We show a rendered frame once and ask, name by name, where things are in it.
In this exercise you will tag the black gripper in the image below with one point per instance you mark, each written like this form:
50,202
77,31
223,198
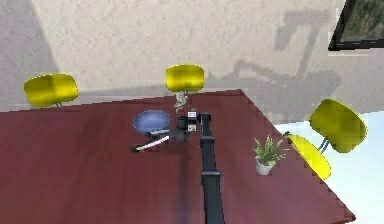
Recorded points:
181,128

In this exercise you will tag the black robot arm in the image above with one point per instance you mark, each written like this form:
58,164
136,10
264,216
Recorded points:
210,166

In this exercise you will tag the blue bowl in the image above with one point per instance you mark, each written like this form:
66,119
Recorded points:
151,121

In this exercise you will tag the small grey crumpled object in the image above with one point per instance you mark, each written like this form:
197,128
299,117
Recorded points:
181,101

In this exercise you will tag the dark red table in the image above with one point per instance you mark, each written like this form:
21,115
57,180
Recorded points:
133,180

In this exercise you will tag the yellow chair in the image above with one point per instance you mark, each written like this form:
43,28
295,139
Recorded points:
184,77
50,89
333,130

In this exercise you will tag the green plant in white pot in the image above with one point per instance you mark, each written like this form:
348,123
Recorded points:
266,156

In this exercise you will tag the black framed window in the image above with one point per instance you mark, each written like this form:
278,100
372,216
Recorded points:
360,25

